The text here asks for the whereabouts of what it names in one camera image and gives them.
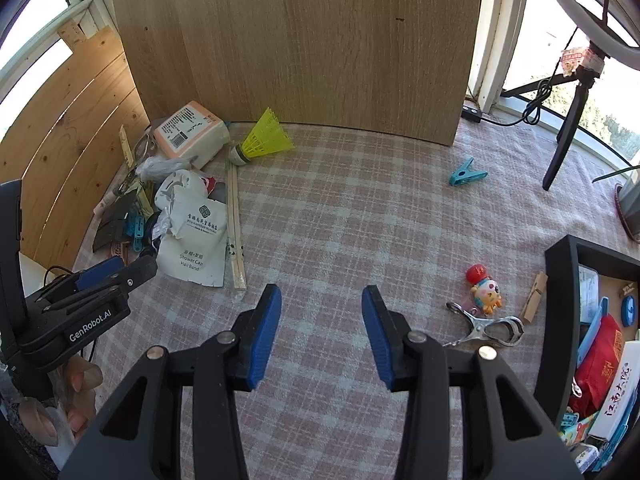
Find yellow shuttlecock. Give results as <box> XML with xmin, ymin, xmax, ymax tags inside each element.
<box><xmin>229</xmin><ymin>106</ymin><xmax>295</xmax><ymax>166</ymax></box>

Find large upright wooden board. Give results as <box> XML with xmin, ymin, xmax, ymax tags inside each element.
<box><xmin>109</xmin><ymin>0</ymin><xmax>482</xmax><ymax>147</ymax></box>

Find long blue plastic case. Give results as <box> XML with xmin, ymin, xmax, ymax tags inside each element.
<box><xmin>577</xmin><ymin>296</ymin><xmax>609</xmax><ymax>368</ymax></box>

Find person's left hand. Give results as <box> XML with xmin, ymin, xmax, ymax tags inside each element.
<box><xmin>17</xmin><ymin>355</ymin><xmax>103</xmax><ymax>448</ymax></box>

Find torn white emblem packet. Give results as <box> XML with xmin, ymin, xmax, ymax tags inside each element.
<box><xmin>154</xmin><ymin>170</ymin><xmax>231</xmax><ymax>248</ymax></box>

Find pink patterned tag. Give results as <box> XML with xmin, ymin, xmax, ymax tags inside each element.
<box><xmin>561</xmin><ymin>47</ymin><xmax>590</xmax><ymax>78</ymax></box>

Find black power cable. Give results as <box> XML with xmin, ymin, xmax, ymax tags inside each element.
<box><xmin>482</xmin><ymin>27</ymin><xmax>581</xmax><ymax>126</ymax></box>

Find white printed packet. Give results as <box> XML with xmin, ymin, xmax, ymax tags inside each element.
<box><xmin>156</xmin><ymin>232</ymin><xmax>228</xmax><ymax>287</ymax></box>

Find red yellow toy figure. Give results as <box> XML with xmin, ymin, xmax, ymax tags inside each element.
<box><xmin>466</xmin><ymin>263</ymin><xmax>503</xmax><ymax>316</ymax></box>

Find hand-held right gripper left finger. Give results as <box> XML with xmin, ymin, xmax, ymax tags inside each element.
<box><xmin>59</xmin><ymin>284</ymin><xmax>283</xmax><ymax>480</ymax></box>

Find orange white tissue pack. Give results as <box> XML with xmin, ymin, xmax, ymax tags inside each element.
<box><xmin>151</xmin><ymin>101</ymin><xmax>231</xmax><ymax>171</ymax></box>

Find black storage box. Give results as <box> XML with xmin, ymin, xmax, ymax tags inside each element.
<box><xmin>532</xmin><ymin>234</ymin><xmax>640</xmax><ymax>476</ymax></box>

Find wooden chopstick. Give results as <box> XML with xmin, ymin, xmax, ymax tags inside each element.
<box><xmin>232</xmin><ymin>162</ymin><xmax>248</xmax><ymax>290</ymax></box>
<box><xmin>226</xmin><ymin>160</ymin><xmax>242</xmax><ymax>291</ymax></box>

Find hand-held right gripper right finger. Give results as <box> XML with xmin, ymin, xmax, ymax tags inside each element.
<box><xmin>361</xmin><ymin>285</ymin><xmax>583</xmax><ymax>480</ymax></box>

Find colourful cards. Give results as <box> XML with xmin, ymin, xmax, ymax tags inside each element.
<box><xmin>559</xmin><ymin>410</ymin><xmax>598</xmax><ymax>446</ymax></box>

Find white labelled plastic case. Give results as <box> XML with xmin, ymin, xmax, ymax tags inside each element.
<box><xmin>579</xmin><ymin>265</ymin><xmax>600</xmax><ymax>323</ymax></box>

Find yellow stick packet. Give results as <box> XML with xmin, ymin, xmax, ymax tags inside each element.
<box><xmin>119</xmin><ymin>125</ymin><xmax>136</xmax><ymax>168</ymax></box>

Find white window frame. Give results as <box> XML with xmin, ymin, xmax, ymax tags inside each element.
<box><xmin>0</xmin><ymin>0</ymin><xmax>117</xmax><ymax>111</ymax></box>
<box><xmin>467</xmin><ymin>0</ymin><xmax>640</xmax><ymax>171</ymax></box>

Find white printed carton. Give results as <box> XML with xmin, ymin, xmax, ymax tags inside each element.
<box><xmin>587</xmin><ymin>340</ymin><xmax>640</xmax><ymax>441</ymax></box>

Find potted plant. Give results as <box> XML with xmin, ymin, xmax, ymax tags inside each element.
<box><xmin>592</xmin><ymin>164</ymin><xmax>640</xmax><ymax>243</ymax></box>

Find slatted wooden panel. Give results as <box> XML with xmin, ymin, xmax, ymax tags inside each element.
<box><xmin>0</xmin><ymin>20</ymin><xmax>151</xmax><ymax>271</ymax></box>

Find teal plastic clothespin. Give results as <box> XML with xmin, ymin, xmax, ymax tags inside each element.
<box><xmin>448</xmin><ymin>156</ymin><xmax>488</xmax><ymax>187</ymax></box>

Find red fabric pouch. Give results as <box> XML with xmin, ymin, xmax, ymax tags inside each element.
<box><xmin>567</xmin><ymin>314</ymin><xmax>623</xmax><ymax>418</ymax></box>

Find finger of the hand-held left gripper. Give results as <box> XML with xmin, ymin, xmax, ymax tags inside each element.
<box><xmin>75</xmin><ymin>256</ymin><xmax>126</xmax><ymax>292</ymax></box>
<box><xmin>47</xmin><ymin>255</ymin><xmax>158</xmax><ymax>311</ymax></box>

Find plaid cloth desktop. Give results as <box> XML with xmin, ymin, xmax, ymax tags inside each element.
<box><xmin>72</xmin><ymin>120</ymin><xmax>640</xmax><ymax>480</ymax></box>

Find wooden clothespin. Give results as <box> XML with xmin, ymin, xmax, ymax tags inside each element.
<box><xmin>520</xmin><ymin>271</ymin><xmax>549</xmax><ymax>324</ymax></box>

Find light blue ringed clothespin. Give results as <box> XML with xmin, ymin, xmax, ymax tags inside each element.
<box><xmin>124</xmin><ymin>215</ymin><xmax>146</xmax><ymax>251</ymax></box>

